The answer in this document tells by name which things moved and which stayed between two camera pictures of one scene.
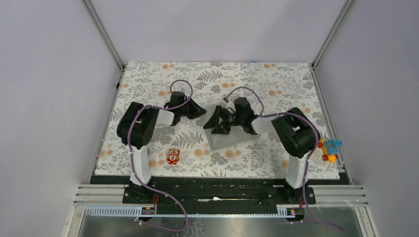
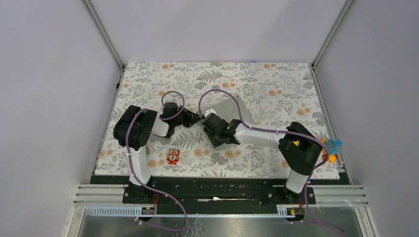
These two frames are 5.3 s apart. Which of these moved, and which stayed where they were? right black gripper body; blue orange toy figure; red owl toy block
Moved: right black gripper body
Stayed: blue orange toy figure; red owl toy block
